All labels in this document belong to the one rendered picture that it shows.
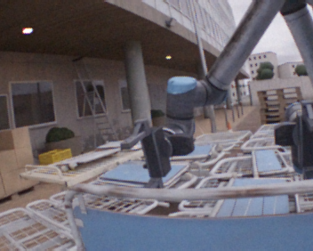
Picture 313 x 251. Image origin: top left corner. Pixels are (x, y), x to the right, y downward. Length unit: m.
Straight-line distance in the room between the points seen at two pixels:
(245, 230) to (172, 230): 0.15
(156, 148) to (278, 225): 0.39
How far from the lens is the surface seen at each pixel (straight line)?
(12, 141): 4.09
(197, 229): 0.47
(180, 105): 0.77
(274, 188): 0.40
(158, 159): 0.67
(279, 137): 0.65
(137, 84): 7.76
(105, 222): 0.59
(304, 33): 0.92
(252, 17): 0.74
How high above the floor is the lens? 1.07
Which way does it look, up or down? 4 degrees down
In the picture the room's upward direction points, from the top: 8 degrees counter-clockwise
